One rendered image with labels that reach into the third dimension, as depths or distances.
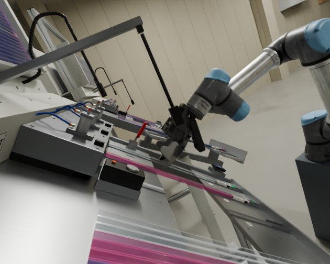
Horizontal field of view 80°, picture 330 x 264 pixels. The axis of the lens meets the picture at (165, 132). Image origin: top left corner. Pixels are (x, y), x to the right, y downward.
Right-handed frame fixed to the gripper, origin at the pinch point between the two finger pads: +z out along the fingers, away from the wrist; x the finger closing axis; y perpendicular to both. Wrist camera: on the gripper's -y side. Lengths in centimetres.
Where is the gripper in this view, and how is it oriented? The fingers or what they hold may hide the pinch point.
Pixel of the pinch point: (164, 163)
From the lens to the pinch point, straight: 67.9
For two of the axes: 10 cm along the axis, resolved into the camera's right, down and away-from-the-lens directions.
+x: 2.0, 1.9, -9.6
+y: -7.9, -5.5, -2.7
